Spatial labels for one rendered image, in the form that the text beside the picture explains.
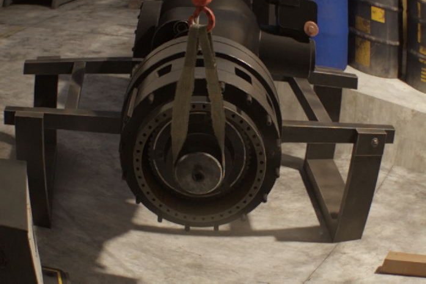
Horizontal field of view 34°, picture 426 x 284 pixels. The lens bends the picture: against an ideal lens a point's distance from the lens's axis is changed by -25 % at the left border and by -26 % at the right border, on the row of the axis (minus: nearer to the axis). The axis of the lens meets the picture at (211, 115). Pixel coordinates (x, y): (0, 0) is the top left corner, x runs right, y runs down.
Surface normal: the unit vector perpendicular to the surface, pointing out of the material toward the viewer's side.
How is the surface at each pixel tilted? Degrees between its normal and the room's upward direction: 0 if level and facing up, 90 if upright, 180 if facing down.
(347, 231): 90
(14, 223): 0
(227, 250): 0
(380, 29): 90
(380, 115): 90
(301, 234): 0
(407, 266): 90
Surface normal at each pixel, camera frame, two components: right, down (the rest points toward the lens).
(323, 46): 0.18, 0.33
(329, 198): 0.08, -0.94
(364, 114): -0.44, 0.26
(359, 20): -0.65, 0.19
